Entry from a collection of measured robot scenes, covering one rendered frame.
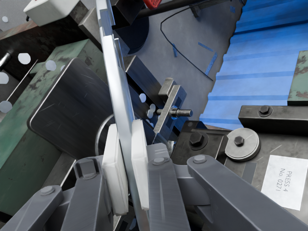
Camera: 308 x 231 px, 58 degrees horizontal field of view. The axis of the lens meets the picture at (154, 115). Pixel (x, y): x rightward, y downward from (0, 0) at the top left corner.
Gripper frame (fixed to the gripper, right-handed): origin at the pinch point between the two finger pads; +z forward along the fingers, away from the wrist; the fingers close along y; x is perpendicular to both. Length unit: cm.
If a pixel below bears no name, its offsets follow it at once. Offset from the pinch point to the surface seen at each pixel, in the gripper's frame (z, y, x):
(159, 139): 42.5, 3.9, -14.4
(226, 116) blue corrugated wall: 173, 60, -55
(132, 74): 50.0, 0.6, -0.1
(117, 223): 34.0, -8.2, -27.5
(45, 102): 26.1, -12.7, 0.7
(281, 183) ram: 16.3, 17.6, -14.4
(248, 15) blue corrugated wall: 250, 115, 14
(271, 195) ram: 15.9, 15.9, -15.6
